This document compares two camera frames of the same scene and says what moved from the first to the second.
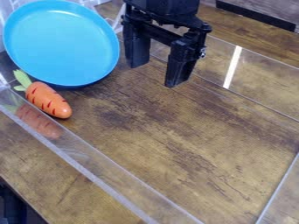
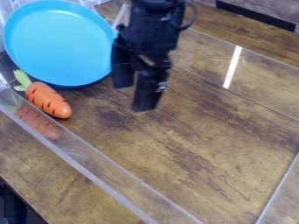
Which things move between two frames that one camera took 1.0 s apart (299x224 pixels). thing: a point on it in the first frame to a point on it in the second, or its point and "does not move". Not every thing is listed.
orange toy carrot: (43, 96) does not move
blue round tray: (60, 43) does not move
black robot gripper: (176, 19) to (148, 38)
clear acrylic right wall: (282, 210) does not move
